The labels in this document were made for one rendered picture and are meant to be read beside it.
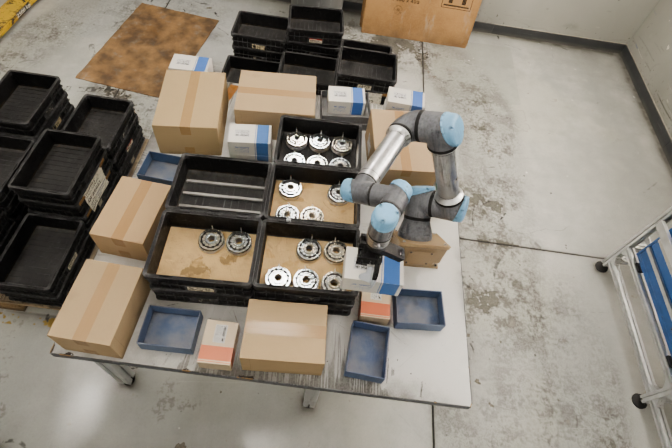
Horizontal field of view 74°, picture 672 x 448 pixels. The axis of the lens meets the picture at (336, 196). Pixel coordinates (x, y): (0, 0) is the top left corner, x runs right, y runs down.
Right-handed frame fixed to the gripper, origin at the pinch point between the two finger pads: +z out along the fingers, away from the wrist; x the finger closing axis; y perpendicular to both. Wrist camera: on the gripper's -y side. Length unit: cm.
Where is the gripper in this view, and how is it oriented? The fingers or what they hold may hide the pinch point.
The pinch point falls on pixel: (373, 269)
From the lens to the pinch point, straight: 156.7
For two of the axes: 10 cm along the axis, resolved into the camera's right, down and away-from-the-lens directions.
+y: -9.9, -1.3, -0.3
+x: -0.9, 8.1, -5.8
